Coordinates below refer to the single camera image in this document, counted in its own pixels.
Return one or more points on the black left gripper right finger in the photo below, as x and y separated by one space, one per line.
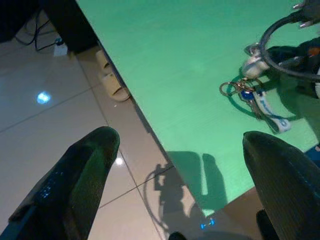
282 180

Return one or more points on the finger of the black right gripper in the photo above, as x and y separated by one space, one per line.
285 54

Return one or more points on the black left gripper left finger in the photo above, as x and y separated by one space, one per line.
75 180

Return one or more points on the key bunch with white plush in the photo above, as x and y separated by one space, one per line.
251 68

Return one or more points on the blue cloth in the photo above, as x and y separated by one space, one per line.
315 151

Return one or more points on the beige slipper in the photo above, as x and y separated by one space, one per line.
103 61
120 91

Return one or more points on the green topped wooden table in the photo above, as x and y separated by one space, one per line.
175 62

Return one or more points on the white power strip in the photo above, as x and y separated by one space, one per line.
60 51

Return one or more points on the black cabinet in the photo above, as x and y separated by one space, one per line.
70 25

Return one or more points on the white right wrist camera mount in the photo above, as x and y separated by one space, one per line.
318 87

